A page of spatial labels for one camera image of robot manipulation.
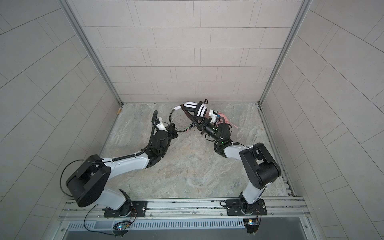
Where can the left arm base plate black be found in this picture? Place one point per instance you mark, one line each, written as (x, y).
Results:
(139, 208)

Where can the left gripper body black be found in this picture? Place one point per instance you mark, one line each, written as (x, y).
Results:
(171, 135)

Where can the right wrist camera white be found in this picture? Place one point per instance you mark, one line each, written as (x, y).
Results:
(213, 115)

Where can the left circuit board green led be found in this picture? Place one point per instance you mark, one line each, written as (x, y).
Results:
(122, 226)

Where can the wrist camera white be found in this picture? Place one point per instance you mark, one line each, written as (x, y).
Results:
(213, 115)
(160, 125)

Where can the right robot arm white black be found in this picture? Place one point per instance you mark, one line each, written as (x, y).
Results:
(261, 168)

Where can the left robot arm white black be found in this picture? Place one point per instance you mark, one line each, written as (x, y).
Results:
(87, 185)

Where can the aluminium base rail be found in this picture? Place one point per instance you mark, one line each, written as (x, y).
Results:
(180, 214)

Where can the pink headphones with cable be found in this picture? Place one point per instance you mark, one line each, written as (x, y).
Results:
(227, 119)

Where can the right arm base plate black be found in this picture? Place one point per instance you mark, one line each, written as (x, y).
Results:
(234, 207)

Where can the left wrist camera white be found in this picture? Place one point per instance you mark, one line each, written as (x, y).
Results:
(160, 125)

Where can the right circuit board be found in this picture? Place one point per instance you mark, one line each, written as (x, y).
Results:
(251, 225)

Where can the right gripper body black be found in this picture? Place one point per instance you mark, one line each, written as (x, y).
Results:
(207, 124)

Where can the white black headphones with cable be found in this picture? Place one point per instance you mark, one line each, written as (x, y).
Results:
(196, 112)

